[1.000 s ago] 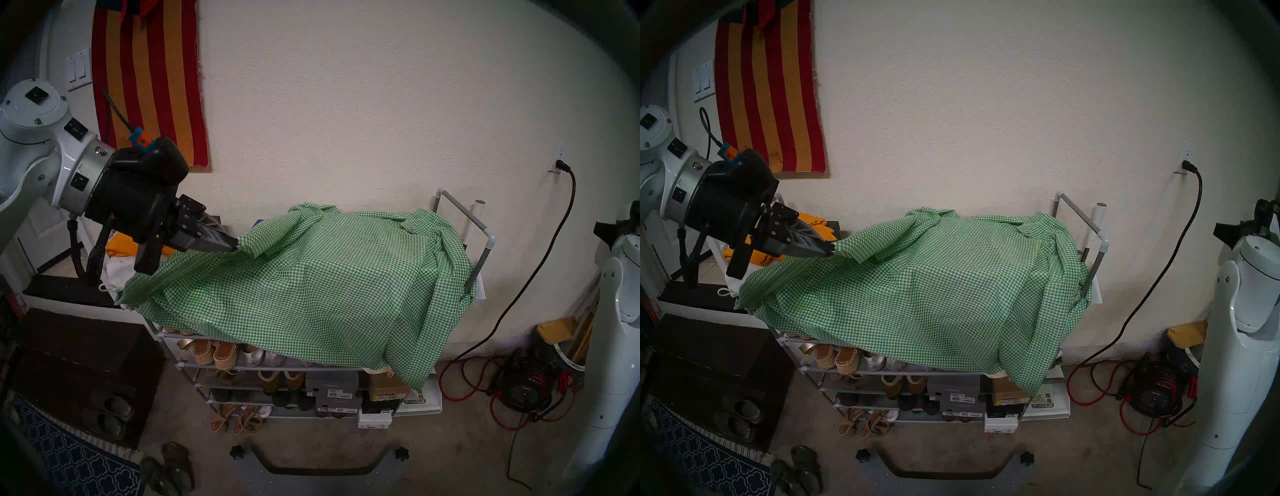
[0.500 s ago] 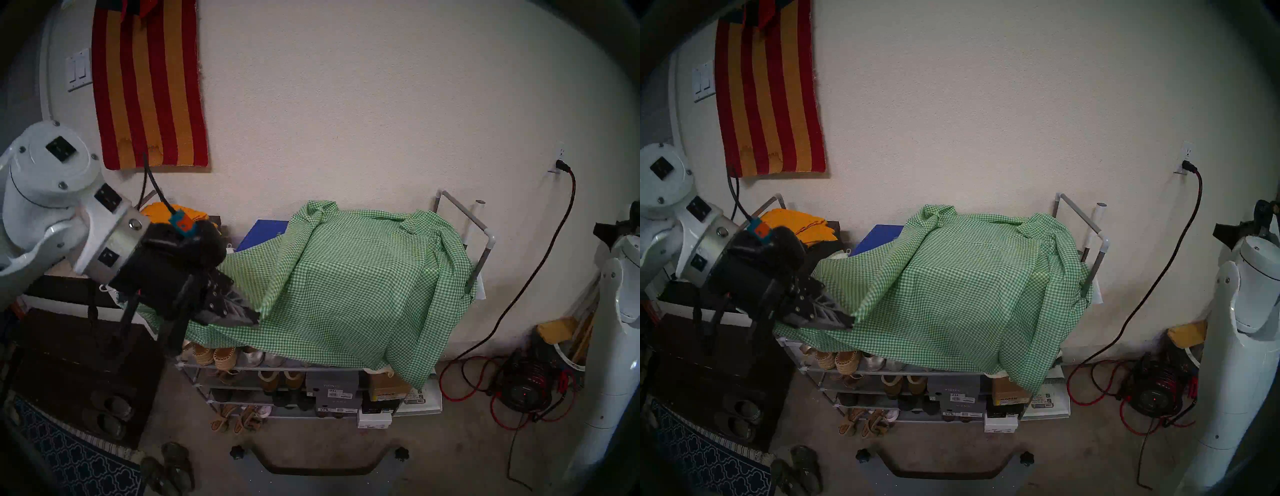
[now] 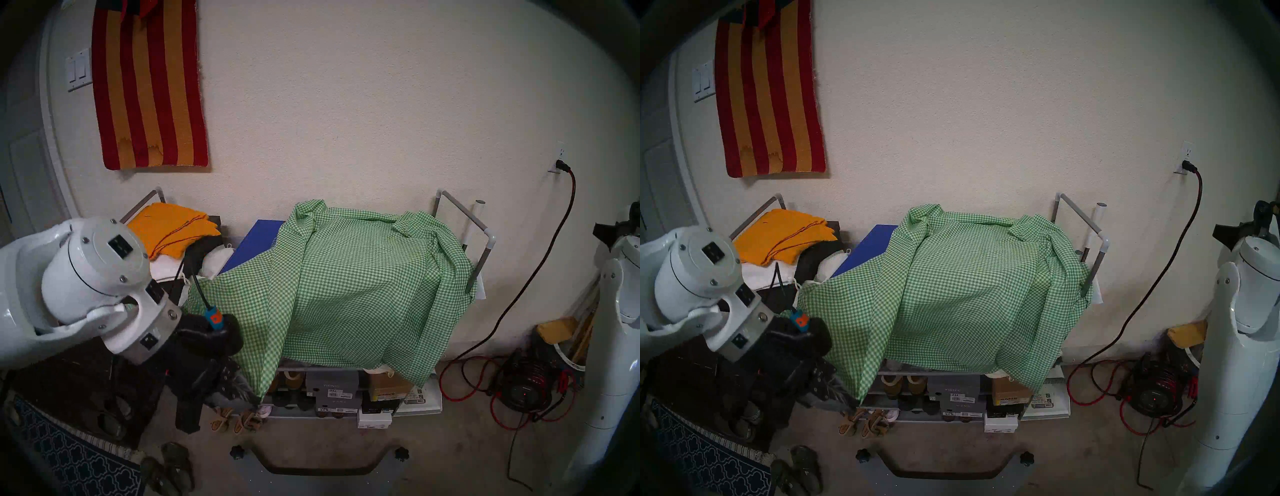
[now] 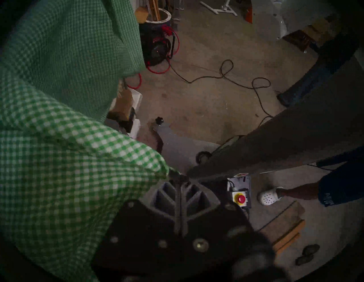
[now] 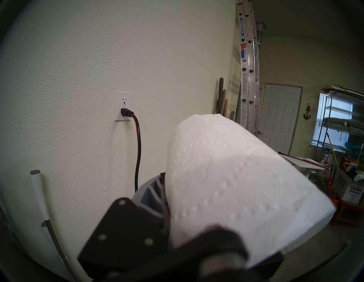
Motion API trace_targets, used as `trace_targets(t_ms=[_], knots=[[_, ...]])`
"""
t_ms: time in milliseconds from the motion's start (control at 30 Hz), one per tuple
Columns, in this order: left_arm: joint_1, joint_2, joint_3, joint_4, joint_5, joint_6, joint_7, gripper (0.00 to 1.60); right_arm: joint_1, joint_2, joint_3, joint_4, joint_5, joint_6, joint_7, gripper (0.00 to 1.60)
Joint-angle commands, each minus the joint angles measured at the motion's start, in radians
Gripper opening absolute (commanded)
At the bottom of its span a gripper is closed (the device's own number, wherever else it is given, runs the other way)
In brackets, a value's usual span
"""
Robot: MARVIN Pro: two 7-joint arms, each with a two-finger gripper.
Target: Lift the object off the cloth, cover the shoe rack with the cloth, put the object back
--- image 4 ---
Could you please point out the black caster wheel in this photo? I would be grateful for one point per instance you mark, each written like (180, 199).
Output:
(203, 157)

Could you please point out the bare lower leg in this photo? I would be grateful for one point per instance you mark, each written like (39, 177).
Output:
(301, 191)

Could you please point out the wooden pole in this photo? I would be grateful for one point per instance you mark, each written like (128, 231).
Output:
(154, 8)

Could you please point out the white metal stand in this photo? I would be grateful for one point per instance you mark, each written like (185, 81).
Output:
(220, 7)

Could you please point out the black red power unit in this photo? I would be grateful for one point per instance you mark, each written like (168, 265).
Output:
(156, 47)

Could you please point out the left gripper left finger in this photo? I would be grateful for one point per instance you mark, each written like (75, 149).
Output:
(142, 227)

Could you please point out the grey robot base frame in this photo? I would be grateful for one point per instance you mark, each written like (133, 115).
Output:
(182, 145)

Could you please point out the small white box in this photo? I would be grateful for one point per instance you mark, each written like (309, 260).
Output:
(135, 129)

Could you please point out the black floor shoe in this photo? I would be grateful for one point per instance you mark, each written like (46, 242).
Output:
(303, 260)
(311, 249)

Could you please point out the white perforated clog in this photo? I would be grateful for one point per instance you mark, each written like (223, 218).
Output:
(268, 196)

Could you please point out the green checked cloth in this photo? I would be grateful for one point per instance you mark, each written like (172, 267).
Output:
(62, 159)

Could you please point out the brown cardboard box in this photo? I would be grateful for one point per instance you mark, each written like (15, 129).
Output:
(122, 103)

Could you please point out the wooden plank stack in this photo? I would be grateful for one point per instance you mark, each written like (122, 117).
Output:
(284, 224)

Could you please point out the grey emergency stop box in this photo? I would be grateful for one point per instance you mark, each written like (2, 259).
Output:
(241, 187)

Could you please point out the black base knob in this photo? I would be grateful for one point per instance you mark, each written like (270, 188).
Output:
(159, 120)

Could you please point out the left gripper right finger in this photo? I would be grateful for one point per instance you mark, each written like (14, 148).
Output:
(216, 227)

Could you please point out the large white box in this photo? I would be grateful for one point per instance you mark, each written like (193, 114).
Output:
(137, 98)

